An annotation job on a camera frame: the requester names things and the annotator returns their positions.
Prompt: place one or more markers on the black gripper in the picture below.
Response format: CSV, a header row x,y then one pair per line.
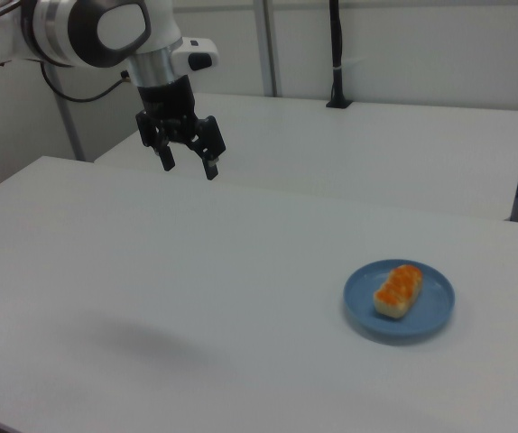
x,y
166,101

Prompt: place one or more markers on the orange glazed bread loaf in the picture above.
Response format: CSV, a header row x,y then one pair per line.
x,y
399,291

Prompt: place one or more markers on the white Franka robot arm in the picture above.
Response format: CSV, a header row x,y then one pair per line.
x,y
119,27

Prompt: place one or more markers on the white adjacent table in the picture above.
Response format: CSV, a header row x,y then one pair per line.
x,y
354,153

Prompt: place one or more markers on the black pole stand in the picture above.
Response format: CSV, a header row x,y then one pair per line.
x,y
338,58

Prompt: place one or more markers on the blue round plate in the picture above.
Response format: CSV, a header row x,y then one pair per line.
x,y
435,311

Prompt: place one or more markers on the grey metal partition post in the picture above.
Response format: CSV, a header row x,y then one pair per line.
x,y
269,45
70,122

